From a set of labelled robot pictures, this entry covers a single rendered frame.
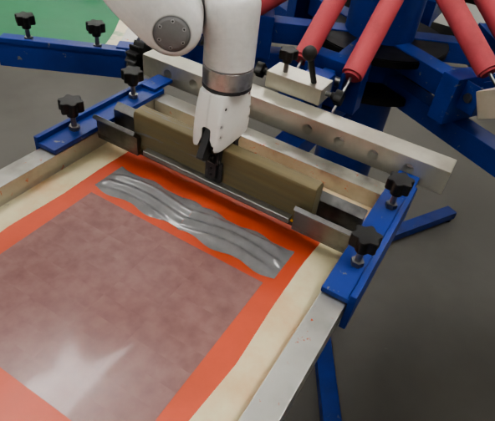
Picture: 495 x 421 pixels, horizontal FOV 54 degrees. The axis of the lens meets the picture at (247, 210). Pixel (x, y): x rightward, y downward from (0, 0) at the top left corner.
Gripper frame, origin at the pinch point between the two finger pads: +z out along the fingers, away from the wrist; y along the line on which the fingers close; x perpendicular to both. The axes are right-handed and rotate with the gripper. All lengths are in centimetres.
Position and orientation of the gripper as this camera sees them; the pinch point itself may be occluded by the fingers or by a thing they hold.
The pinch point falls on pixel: (220, 164)
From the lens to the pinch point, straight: 82.6
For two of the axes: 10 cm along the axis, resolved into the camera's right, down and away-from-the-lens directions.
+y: -5.1, 5.3, -6.8
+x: 8.5, 4.1, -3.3
